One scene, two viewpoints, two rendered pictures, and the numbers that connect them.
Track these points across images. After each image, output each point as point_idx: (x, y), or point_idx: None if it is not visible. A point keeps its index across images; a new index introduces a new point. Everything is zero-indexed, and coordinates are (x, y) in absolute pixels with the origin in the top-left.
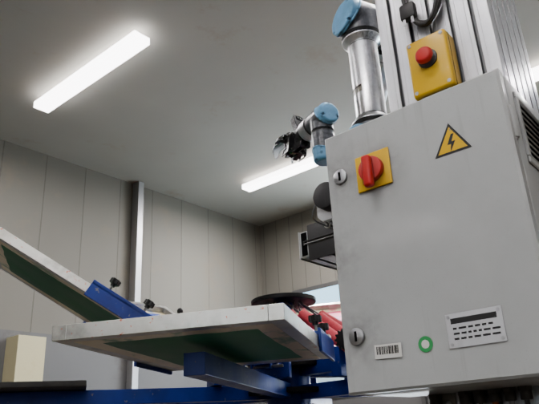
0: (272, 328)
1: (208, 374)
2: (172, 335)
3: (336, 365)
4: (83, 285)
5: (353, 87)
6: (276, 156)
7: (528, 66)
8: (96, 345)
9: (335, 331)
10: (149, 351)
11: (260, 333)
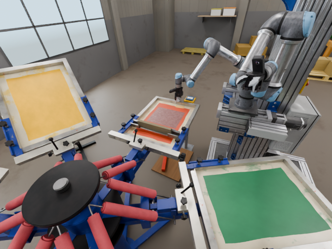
0: (276, 164)
1: None
2: (305, 194)
3: (132, 175)
4: None
5: (286, 67)
6: (253, 91)
7: None
8: (331, 237)
9: (127, 163)
10: (292, 225)
11: (272, 170)
